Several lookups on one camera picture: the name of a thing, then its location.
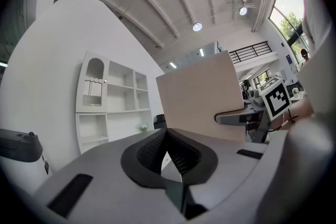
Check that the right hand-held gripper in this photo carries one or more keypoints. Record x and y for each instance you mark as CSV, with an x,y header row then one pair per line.
x,y
275,99

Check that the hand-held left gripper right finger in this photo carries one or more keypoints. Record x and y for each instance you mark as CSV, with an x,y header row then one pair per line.
x,y
220,165

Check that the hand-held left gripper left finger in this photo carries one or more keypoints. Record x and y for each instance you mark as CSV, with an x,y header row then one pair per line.
x,y
105,186

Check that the person's right forearm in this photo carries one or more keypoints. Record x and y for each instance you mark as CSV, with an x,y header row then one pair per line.
x,y
296,112

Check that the black wristband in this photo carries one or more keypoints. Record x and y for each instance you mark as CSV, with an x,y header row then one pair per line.
x,y
292,118

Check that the black metal railing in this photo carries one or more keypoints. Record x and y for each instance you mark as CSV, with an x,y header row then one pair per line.
x,y
249,52

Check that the white flower plant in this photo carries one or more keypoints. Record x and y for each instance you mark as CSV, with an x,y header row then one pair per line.
x,y
142,127

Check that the black chair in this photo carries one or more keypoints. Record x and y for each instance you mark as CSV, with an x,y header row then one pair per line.
x,y
160,122

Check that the white bookcase cabinet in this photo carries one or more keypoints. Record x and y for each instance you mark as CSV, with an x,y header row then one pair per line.
x,y
118,102

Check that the white device with grey top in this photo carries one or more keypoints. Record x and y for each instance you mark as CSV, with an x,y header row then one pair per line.
x,y
18,154

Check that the round ceiling lamp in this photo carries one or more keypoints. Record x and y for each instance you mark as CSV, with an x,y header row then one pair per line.
x,y
243,11
197,26

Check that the large arched window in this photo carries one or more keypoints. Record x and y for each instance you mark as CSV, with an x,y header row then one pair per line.
x,y
288,21

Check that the person's white shirt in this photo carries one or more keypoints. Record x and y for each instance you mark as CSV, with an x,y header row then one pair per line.
x,y
315,29

